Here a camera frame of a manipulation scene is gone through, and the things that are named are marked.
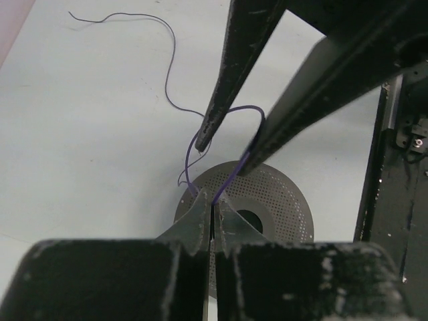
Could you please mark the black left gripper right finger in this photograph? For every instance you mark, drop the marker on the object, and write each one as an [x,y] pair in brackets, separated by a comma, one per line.
[262,280]

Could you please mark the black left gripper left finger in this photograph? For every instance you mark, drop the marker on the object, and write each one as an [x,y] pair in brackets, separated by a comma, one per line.
[165,278]

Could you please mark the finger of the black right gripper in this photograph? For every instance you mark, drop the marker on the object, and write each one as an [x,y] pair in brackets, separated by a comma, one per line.
[249,27]

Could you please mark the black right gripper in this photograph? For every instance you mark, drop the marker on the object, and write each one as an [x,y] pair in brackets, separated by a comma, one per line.
[365,44]

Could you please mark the dark perforated cable spool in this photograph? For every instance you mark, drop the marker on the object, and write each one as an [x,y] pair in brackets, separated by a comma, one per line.
[265,205]

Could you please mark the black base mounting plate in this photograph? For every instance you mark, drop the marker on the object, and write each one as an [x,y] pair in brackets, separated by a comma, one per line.
[393,207]

